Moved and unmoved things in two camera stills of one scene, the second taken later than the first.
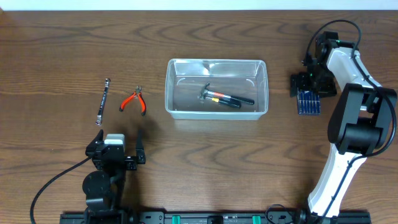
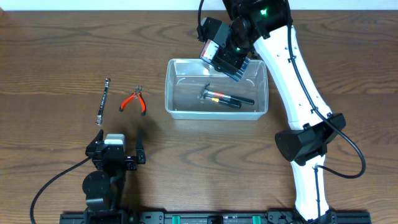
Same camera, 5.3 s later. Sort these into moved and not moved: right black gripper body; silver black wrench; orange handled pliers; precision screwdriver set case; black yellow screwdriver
Moved: precision screwdriver set case; right black gripper body
Not moved: silver black wrench; orange handled pliers; black yellow screwdriver
